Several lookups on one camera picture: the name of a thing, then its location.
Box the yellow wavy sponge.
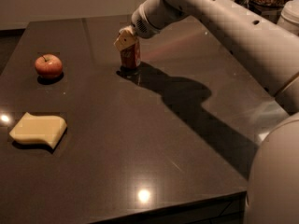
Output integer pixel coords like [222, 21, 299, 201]
[9, 112, 67, 149]

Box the red coke can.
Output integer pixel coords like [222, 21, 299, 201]
[121, 42, 140, 69]

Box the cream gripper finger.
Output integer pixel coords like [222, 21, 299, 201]
[114, 28, 138, 51]

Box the red apple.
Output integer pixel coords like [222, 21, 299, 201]
[35, 54, 63, 79]

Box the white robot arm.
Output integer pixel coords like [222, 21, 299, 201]
[114, 0, 299, 224]

